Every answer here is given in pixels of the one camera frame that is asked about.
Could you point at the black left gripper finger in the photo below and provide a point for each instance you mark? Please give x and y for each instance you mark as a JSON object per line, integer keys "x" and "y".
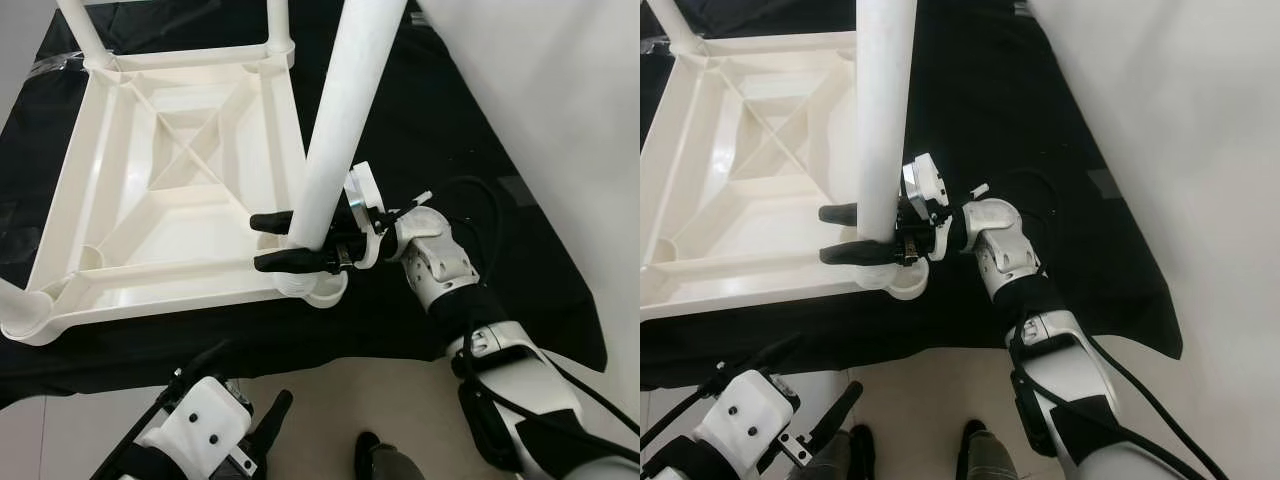
{"x": 215, "y": 355}
{"x": 838, "y": 412}
{"x": 775, "y": 352}
{"x": 273, "y": 420}

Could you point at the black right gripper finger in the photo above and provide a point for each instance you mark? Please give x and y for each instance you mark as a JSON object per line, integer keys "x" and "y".
{"x": 295, "y": 260}
{"x": 865, "y": 253}
{"x": 840, "y": 214}
{"x": 270, "y": 221}

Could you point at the cream plastic children table top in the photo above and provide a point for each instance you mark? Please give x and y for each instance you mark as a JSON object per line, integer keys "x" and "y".
{"x": 760, "y": 220}
{"x": 180, "y": 230}

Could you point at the black table cloth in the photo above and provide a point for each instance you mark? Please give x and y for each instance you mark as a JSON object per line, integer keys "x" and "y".
{"x": 990, "y": 100}
{"x": 430, "y": 110}

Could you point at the clear tape strip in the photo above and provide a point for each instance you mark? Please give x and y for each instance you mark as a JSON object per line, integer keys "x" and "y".
{"x": 520, "y": 187}
{"x": 1105, "y": 182}

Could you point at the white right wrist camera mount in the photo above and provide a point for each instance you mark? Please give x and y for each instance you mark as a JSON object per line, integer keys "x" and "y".
{"x": 925, "y": 185}
{"x": 365, "y": 195}

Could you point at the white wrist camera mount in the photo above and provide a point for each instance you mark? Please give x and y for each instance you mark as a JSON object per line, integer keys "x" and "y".
{"x": 755, "y": 420}
{"x": 925, "y": 185}
{"x": 205, "y": 425}
{"x": 365, "y": 195}

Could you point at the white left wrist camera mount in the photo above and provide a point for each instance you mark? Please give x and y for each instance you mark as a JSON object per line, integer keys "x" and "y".
{"x": 205, "y": 425}
{"x": 755, "y": 420}

